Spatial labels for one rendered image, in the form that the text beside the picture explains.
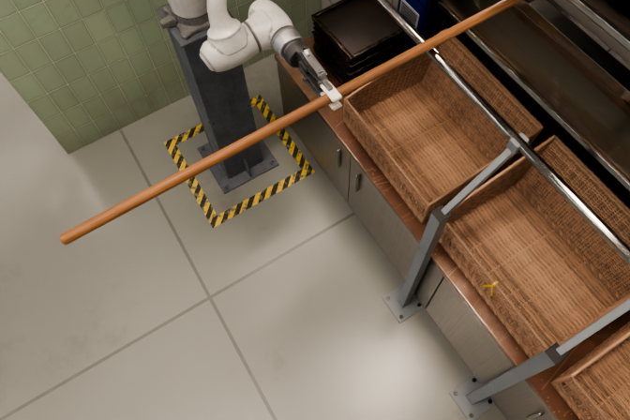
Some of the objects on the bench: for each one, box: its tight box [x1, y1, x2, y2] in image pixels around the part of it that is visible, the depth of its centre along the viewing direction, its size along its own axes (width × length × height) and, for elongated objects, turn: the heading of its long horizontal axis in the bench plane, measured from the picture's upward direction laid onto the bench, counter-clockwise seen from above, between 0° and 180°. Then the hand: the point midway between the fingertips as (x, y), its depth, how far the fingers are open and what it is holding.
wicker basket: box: [343, 28, 544, 224], centre depth 204 cm, size 49×56×28 cm
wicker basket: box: [439, 135, 630, 358], centre depth 180 cm, size 49×56×28 cm
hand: (331, 96), depth 152 cm, fingers closed on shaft, 3 cm apart
